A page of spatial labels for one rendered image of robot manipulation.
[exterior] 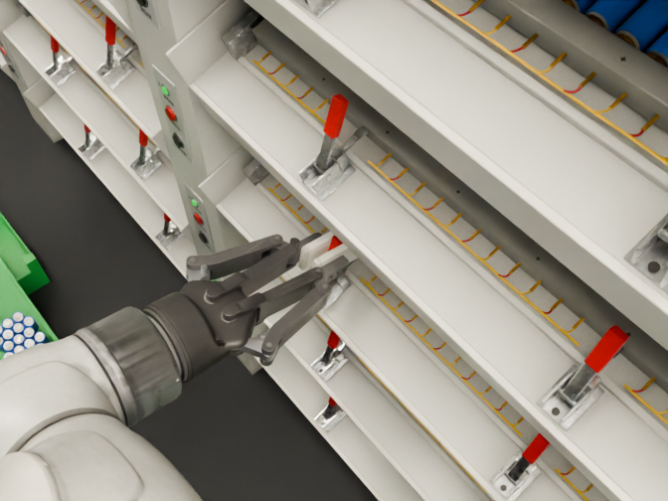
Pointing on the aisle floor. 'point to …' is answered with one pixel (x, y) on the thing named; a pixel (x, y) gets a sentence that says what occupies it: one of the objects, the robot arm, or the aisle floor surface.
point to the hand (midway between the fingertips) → (334, 250)
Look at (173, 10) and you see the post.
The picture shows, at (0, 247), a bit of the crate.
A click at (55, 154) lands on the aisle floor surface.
